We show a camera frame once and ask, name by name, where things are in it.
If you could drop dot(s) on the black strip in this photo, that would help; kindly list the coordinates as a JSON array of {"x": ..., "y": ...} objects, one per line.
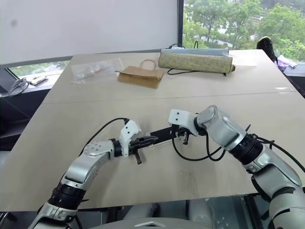
[{"x": 163, "y": 134}]

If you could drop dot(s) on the clear plastic bag with items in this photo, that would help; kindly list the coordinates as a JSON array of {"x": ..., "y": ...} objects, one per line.
[{"x": 95, "y": 70}]

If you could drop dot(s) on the white roller blind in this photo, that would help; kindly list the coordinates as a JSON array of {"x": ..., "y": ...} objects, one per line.
[{"x": 83, "y": 26}]

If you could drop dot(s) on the grey rounded dome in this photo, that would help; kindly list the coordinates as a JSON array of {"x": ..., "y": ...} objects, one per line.
[{"x": 186, "y": 223}]

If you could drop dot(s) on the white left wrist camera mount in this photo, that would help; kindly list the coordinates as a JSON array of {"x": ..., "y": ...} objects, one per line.
[{"x": 128, "y": 131}]

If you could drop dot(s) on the white power strip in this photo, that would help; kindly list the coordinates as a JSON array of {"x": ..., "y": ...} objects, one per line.
[{"x": 38, "y": 80}]

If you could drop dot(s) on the purple and white bag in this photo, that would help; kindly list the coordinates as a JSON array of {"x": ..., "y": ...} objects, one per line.
[{"x": 283, "y": 62}]

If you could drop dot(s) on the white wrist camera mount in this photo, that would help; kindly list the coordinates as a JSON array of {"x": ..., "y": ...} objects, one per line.
[
  {"x": 128, "y": 131},
  {"x": 181, "y": 118}
]

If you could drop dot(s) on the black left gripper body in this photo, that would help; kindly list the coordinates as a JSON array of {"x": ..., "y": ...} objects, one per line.
[{"x": 135, "y": 145}]

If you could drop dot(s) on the rolled patterned beige mat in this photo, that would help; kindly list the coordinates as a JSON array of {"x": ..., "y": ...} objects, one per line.
[{"x": 195, "y": 62}]

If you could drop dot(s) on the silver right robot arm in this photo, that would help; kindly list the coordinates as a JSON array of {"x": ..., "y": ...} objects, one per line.
[{"x": 226, "y": 131}]

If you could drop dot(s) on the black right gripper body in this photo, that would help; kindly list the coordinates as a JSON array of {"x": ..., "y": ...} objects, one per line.
[{"x": 184, "y": 132}]

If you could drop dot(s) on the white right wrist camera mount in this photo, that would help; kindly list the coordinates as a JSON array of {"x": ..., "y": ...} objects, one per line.
[{"x": 181, "y": 118}]

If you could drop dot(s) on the black window frame post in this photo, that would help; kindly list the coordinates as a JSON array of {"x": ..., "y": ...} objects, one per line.
[{"x": 180, "y": 23}]

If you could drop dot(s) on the black shoe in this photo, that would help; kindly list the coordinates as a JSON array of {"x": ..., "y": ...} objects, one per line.
[{"x": 265, "y": 46}]

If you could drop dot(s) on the dark window sill counter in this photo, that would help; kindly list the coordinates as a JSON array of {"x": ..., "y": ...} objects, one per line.
[{"x": 21, "y": 107}]

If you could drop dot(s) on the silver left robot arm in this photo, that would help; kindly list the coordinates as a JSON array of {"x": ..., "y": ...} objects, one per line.
[{"x": 81, "y": 167}]

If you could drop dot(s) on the brown paper bag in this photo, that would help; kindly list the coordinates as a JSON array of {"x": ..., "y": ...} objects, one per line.
[{"x": 140, "y": 77}]

